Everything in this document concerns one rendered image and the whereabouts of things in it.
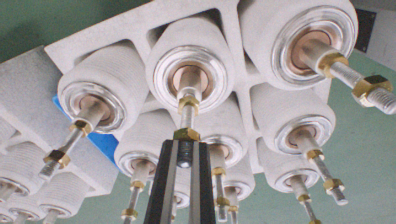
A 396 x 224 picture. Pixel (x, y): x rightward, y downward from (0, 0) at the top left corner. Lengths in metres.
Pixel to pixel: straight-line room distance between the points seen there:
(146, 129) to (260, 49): 0.20
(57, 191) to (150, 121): 0.33
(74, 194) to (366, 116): 0.89
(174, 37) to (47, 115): 0.39
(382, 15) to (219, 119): 0.25
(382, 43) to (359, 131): 0.51
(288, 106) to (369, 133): 0.63
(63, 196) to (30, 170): 0.10
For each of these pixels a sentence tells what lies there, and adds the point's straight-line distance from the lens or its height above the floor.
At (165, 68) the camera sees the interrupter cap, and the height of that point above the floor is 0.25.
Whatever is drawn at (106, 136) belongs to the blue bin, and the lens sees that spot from 0.55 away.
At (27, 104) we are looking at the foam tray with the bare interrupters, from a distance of 0.48.
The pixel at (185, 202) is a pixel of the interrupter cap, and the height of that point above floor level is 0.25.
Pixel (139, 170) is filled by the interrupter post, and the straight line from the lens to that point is 0.27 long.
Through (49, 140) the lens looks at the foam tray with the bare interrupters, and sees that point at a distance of 0.48.
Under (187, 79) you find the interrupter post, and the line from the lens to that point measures 0.16.
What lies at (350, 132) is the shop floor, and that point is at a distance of 0.79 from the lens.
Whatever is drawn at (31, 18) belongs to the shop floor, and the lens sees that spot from 0.56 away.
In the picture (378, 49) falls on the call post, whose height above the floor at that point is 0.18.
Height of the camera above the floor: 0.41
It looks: 52 degrees down
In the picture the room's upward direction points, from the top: 180 degrees counter-clockwise
